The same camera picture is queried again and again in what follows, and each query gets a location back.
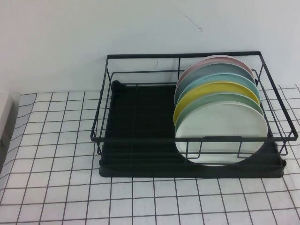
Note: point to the white round plate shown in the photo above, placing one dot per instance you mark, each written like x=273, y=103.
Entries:
x=220, y=122

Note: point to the black dish drying rack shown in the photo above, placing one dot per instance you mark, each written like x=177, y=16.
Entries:
x=140, y=168

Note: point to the mint green round plate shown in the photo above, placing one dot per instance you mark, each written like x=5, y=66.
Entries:
x=206, y=99

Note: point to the yellow round plate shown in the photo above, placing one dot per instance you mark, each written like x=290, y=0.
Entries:
x=211, y=87

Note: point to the light blue round plate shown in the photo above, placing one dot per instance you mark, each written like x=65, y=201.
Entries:
x=211, y=78

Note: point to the grey blue round plate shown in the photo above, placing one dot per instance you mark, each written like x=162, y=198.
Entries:
x=211, y=69

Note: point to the pink round plate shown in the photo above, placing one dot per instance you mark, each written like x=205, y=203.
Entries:
x=211, y=59

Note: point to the white black-grid tablecloth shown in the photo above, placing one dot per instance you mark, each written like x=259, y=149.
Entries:
x=70, y=199

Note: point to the beige box-shaped furniture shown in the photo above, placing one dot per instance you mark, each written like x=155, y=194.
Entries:
x=5, y=112

